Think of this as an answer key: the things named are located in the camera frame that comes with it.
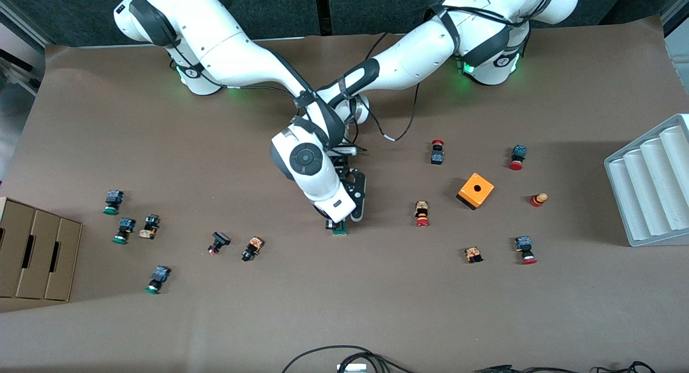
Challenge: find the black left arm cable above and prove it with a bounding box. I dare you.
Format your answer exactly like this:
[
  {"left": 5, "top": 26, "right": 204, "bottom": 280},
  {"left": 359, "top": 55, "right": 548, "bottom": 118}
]
[{"left": 366, "top": 31, "right": 421, "bottom": 143}]

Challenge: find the black plug with cable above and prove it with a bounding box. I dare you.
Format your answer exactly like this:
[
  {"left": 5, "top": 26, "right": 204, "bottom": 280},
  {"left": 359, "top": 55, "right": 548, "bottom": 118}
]
[{"left": 474, "top": 364, "right": 593, "bottom": 373}]

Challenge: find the grey ribbed plastic tray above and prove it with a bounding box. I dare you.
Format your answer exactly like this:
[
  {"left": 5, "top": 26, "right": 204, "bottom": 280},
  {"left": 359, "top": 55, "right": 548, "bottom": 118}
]
[{"left": 604, "top": 114, "right": 689, "bottom": 247}]

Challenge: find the aluminium frame rail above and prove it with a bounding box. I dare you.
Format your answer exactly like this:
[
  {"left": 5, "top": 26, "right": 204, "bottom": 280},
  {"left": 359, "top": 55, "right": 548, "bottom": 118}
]
[
  {"left": 661, "top": 0, "right": 689, "bottom": 72},
  {"left": 0, "top": 49, "right": 39, "bottom": 96}
]

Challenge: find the brown paper table cover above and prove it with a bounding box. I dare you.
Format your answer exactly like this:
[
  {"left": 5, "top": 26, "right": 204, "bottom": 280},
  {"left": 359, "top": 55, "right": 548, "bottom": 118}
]
[{"left": 0, "top": 15, "right": 689, "bottom": 373}]

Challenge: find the black looping cable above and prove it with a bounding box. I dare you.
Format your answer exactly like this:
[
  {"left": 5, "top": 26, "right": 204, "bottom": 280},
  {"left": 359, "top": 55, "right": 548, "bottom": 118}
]
[{"left": 281, "top": 345, "right": 415, "bottom": 373}]

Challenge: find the brown cardboard divider box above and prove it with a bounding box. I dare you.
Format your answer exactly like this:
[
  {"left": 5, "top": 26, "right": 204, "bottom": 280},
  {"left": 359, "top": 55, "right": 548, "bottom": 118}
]
[{"left": 0, "top": 196, "right": 82, "bottom": 302}]

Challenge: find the orange button enclosure box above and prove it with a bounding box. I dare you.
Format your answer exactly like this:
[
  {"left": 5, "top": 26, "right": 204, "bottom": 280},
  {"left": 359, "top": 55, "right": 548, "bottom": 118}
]
[{"left": 456, "top": 172, "right": 495, "bottom": 210}]

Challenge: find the black thin cable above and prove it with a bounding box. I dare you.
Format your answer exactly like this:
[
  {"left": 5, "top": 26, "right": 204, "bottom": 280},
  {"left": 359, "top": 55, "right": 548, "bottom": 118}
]
[{"left": 592, "top": 361, "right": 657, "bottom": 373}]

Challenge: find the green push button blue block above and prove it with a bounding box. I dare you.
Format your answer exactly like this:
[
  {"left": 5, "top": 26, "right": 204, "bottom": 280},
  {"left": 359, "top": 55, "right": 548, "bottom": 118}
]
[
  {"left": 113, "top": 218, "right": 136, "bottom": 245},
  {"left": 103, "top": 190, "right": 124, "bottom": 216},
  {"left": 145, "top": 265, "right": 171, "bottom": 295}
]

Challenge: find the black square button red base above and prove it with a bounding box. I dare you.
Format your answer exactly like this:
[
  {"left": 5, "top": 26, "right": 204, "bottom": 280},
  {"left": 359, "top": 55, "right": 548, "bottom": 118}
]
[{"left": 208, "top": 231, "right": 231, "bottom": 256}]

